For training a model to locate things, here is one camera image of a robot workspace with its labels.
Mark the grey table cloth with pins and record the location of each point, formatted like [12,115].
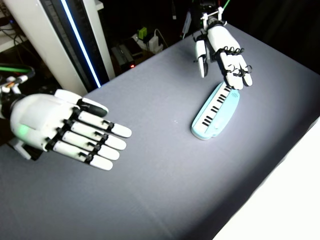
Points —
[160,175]

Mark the white power strip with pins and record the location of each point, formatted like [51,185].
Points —
[147,45]

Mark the white column with blue light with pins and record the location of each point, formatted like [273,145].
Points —
[50,37]

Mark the green plug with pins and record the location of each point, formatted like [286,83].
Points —
[143,32]

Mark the light blue toy piano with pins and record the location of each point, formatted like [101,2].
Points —
[220,115]

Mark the black device with red light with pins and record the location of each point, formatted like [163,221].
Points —
[123,57]

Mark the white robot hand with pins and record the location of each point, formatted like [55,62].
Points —
[42,112]
[220,37]

